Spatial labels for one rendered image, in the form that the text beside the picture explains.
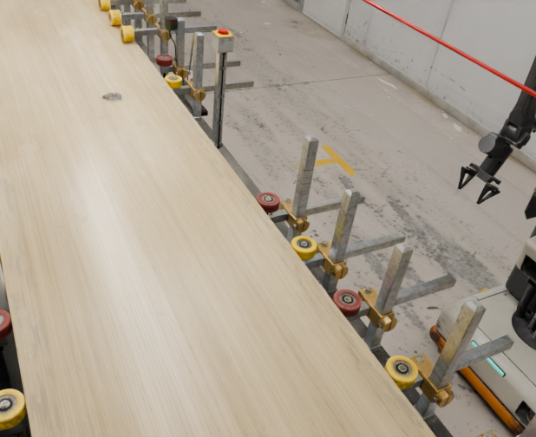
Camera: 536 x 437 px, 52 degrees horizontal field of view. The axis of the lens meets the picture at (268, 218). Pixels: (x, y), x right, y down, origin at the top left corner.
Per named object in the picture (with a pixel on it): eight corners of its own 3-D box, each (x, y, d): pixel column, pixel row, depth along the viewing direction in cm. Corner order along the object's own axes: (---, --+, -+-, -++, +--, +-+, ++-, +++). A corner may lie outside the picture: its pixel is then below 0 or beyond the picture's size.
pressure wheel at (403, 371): (400, 413, 138) (412, 386, 131) (371, 397, 141) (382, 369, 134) (411, 391, 144) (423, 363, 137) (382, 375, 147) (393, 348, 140)
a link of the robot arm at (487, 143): (532, 135, 175) (512, 123, 181) (516, 126, 168) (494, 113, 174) (508, 166, 179) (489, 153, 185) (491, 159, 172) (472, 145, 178)
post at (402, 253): (366, 355, 173) (406, 239, 144) (372, 363, 171) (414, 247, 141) (357, 358, 172) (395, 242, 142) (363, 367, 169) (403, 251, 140)
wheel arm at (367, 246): (397, 239, 195) (401, 230, 192) (403, 245, 192) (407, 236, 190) (290, 267, 177) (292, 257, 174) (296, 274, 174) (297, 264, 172)
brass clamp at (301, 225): (291, 209, 202) (293, 198, 199) (310, 231, 193) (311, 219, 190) (277, 212, 200) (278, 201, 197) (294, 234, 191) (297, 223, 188)
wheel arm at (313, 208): (358, 199, 212) (361, 191, 209) (363, 205, 209) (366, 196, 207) (258, 222, 194) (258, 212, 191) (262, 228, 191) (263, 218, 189)
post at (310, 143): (293, 246, 204) (314, 133, 175) (297, 251, 202) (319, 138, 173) (285, 248, 203) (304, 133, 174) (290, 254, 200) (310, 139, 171)
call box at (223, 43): (226, 48, 228) (227, 29, 223) (232, 54, 223) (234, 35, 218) (211, 48, 225) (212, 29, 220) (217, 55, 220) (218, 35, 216)
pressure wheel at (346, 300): (343, 340, 155) (351, 312, 148) (321, 324, 159) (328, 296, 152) (359, 326, 160) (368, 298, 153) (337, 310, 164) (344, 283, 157)
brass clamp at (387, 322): (369, 296, 167) (373, 285, 164) (396, 329, 158) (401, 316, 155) (353, 302, 165) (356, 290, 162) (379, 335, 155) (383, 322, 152)
